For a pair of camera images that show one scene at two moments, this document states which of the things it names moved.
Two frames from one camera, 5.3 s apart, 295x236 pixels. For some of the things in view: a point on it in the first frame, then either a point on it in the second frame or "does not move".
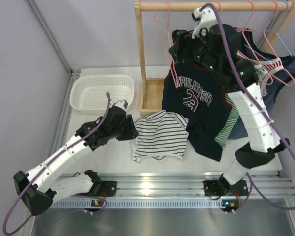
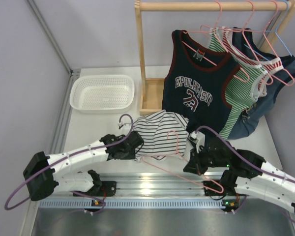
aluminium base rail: [191, 184] does not move
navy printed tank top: [195, 92] does not move
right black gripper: [184, 41] -> [194, 165]
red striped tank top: [270, 66] does not move
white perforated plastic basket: [88, 92] does not move
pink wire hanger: [164, 30] -> [177, 153]
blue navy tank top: [292, 67] does not move
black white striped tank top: [160, 134] does not move
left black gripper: [127, 127] -> [135, 141]
